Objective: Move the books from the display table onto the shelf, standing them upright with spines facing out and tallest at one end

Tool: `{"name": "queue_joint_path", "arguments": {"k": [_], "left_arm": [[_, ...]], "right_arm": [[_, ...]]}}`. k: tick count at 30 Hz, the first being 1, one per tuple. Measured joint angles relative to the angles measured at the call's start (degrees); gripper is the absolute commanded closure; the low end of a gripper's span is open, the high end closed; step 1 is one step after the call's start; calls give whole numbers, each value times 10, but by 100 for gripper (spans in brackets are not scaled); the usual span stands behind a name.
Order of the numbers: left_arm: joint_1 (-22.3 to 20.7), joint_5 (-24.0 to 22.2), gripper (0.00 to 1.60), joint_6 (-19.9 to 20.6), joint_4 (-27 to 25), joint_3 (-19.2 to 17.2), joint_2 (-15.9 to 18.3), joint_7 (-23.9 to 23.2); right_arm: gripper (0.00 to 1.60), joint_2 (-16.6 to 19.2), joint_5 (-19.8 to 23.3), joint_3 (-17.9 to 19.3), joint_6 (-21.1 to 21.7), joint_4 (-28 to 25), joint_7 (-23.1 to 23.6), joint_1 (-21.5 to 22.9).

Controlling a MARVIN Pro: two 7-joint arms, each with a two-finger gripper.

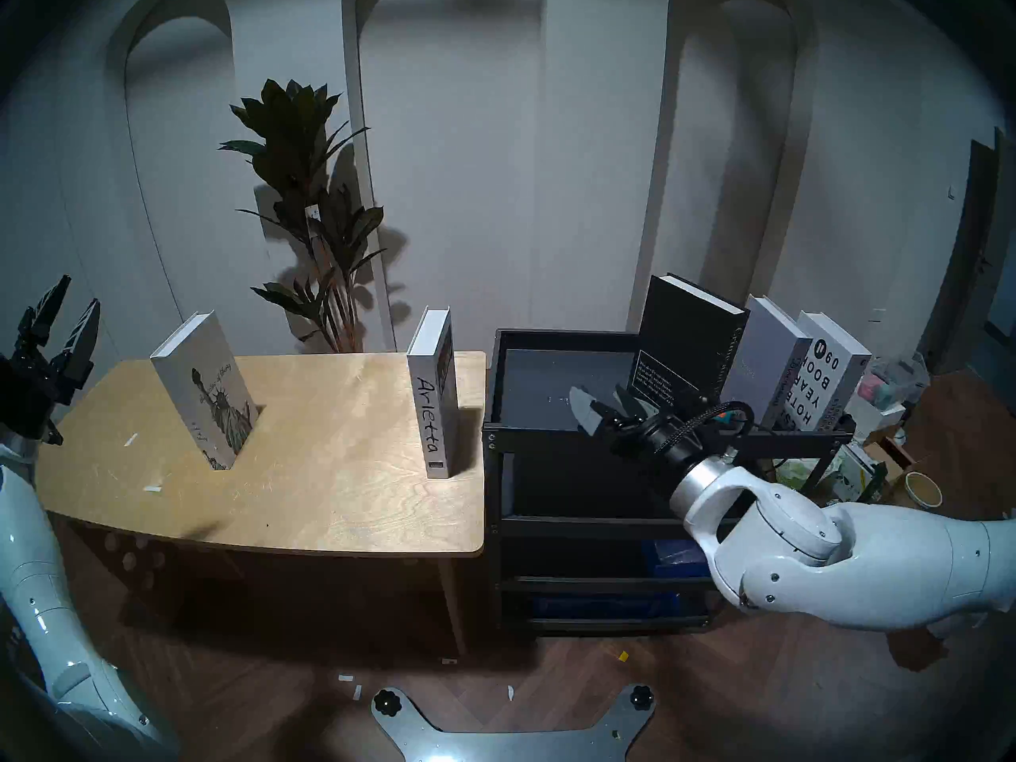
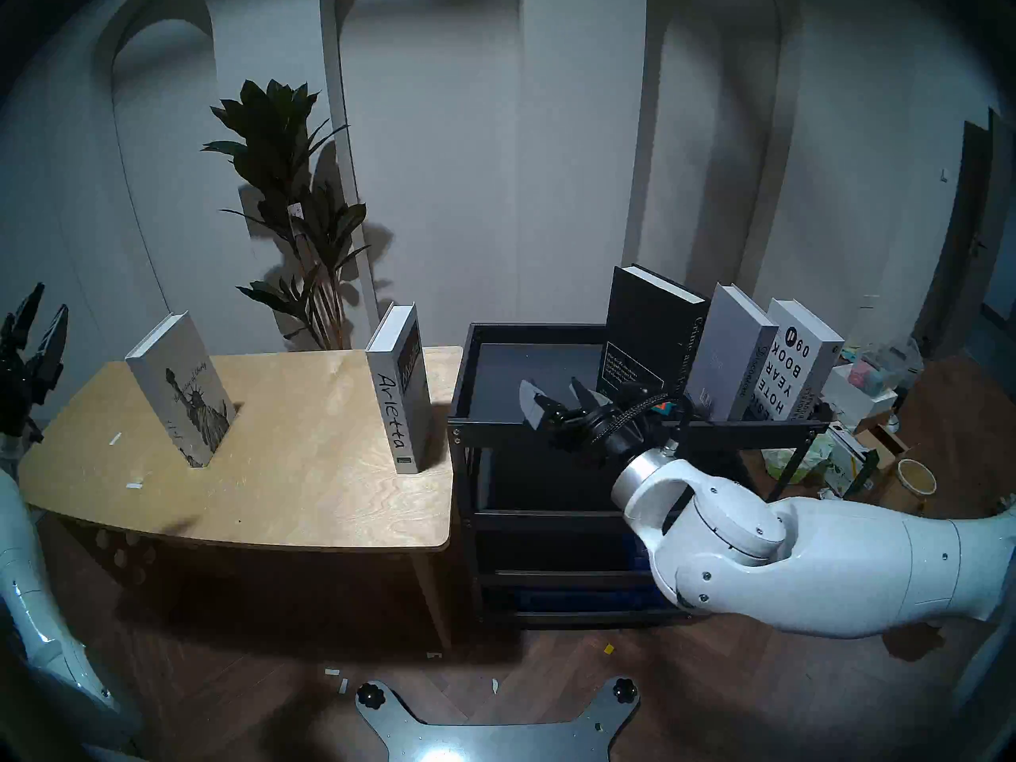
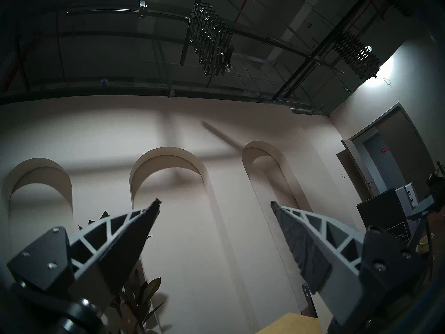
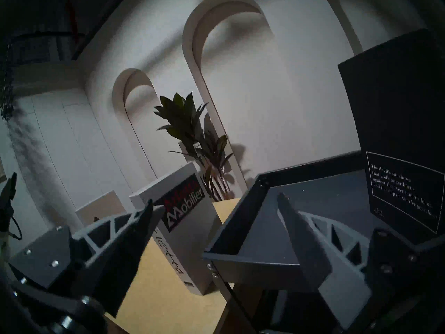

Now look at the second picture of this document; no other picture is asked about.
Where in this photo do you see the light wooden display table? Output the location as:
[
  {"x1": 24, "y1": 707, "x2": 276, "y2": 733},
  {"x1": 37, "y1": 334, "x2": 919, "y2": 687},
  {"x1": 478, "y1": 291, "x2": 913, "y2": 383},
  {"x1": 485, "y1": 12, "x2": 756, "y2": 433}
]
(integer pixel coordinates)
[{"x1": 17, "y1": 345, "x2": 464, "y2": 650}]

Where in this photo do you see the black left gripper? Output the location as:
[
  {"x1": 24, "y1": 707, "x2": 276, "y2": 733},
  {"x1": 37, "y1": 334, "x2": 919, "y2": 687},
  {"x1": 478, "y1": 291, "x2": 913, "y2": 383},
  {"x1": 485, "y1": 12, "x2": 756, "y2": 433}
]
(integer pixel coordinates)
[{"x1": 0, "y1": 283, "x2": 71, "y2": 444}]

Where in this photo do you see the clear plastic storage box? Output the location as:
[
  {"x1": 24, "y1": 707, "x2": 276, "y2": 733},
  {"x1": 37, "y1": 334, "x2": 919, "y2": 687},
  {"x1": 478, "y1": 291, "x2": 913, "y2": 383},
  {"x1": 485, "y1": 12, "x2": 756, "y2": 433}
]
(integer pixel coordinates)
[{"x1": 845, "y1": 342, "x2": 926, "y2": 398}]

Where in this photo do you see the blue plastic bin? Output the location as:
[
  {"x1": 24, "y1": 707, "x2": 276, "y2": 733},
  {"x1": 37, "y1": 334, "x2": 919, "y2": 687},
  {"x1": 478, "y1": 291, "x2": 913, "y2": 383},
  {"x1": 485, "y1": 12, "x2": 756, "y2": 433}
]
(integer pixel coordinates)
[{"x1": 510, "y1": 584, "x2": 660, "y2": 612}]

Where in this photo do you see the brown door with handle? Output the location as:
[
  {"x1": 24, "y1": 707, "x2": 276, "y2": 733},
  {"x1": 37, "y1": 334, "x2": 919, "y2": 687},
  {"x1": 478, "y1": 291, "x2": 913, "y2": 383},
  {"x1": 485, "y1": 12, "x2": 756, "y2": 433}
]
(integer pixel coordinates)
[{"x1": 913, "y1": 108, "x2": 1005, "y2": 355}]

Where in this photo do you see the white cardboard box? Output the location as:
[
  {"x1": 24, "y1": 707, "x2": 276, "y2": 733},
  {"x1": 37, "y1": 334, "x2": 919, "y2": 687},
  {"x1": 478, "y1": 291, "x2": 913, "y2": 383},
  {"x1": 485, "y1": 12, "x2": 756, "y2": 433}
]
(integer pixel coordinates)
[{"x1": 822, "y1": 364, "x2": 890, "y2": 428}]

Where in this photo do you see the grey metal robot base plate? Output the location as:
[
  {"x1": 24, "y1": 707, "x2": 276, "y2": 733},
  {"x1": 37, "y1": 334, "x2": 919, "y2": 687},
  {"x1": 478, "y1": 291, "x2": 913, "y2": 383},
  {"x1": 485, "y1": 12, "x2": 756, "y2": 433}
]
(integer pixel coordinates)
[{"x1": 355, "y1": 677, "x2": 641, "y2": 762}]

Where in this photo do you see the light green plastic bag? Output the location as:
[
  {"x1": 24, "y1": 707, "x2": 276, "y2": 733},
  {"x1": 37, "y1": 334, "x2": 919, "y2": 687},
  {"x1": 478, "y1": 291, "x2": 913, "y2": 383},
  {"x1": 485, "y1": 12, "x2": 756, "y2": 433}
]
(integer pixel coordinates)
[{"x1": 762, "y1": 433, "x2": 834, "y2": 485}]

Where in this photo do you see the grey Statue of Liberty book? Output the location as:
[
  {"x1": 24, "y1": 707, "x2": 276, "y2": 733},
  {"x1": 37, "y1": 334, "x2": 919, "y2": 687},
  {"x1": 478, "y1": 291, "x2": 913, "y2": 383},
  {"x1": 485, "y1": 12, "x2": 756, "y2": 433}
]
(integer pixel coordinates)
[{"x1": 125, "y1": 311, "x2": 238, "y2": 469}]

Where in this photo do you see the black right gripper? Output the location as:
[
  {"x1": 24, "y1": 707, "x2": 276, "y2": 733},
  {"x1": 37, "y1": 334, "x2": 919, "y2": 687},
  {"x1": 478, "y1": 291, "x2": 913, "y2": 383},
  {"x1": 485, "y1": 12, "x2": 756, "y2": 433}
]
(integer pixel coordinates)
[{"x1": 519, "y1": 376, "x2": 661, "y2": 469}]

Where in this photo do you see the black Crime and Punishment book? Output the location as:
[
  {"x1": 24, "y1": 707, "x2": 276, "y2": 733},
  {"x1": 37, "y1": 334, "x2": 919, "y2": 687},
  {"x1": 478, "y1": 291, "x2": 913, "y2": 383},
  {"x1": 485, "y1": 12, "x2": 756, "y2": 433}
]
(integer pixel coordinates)
[{"x1": 596, "y1": 264, "x2": 710, "y2": 418}]

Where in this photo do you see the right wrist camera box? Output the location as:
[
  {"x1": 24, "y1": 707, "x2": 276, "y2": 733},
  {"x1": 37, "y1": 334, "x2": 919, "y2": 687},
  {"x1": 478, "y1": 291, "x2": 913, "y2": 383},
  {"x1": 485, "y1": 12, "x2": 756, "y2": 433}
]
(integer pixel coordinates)
[{"x1": 647, "y1": 395, "x2": 696, "y2": 429}]

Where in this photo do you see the grey Discontent book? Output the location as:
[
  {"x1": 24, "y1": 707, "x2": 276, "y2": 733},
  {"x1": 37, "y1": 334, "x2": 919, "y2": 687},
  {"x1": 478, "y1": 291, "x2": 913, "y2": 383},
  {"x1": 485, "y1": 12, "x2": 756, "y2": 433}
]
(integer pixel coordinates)
[{"x1": 683, "y1": 282, "x2": 779, "y2": 422}]

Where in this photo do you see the brown cardboard box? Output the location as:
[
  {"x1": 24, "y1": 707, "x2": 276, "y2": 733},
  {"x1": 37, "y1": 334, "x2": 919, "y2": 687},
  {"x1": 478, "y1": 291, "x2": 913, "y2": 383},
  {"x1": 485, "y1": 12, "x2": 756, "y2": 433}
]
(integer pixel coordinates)
[{"x1": 853, "y1": 418, "x2": 914, "y2": 475}]

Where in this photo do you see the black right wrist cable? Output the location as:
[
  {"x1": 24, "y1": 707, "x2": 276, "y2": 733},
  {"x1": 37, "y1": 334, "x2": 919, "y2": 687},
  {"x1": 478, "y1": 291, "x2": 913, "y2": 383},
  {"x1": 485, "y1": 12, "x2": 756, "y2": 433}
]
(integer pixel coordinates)
[{"x1": 591, "y1": 391, "x2": 693, "y2": 456}]

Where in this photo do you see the green and white carton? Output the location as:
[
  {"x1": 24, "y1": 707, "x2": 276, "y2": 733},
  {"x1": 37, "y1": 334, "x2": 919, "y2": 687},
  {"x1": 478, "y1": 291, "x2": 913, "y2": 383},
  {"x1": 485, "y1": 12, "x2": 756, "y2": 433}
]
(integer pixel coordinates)
[{"x1": 822, "y1": 421, "x2": 880, "y2": 497}]

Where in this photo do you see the dark green potted plant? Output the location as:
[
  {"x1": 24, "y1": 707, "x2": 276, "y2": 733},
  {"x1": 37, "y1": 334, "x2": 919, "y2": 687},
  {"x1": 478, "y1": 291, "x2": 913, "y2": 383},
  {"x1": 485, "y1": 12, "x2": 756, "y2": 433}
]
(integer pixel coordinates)
[{"x1": 201, "y1": 79, "x2": 372, "y2": 351}]

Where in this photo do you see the black metal shelf cart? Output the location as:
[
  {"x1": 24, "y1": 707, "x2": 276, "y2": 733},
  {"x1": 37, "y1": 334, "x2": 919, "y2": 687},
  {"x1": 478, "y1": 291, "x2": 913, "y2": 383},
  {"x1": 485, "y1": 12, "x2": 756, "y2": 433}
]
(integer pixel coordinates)
[{"x1": 446, "y1": 322, "x2": 834, "y2": 630}]

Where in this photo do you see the white Design Hotels yearbook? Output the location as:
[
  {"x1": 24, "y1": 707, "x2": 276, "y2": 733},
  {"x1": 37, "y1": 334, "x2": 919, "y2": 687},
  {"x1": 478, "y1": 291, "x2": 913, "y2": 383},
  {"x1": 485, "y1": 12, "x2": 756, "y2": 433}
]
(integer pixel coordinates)
[{"x1": 750, "y1": 298, "x2": 845, "y2": 421}]

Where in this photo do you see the beige paper bucket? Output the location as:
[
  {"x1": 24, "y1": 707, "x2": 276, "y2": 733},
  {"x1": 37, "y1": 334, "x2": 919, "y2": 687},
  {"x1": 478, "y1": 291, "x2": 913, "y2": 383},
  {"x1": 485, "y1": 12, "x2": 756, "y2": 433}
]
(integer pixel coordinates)
[{"x1": 881, "y1": 459, "x2": 938, "y2": 517}]

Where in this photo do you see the white Arletta book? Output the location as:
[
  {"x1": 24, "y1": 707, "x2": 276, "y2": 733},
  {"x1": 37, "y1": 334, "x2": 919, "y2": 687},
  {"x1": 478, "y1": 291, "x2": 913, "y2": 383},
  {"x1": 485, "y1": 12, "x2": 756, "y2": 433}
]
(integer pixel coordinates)
[{"x1": 365, "y1": 302, "x2": 433, "y2": 475}]

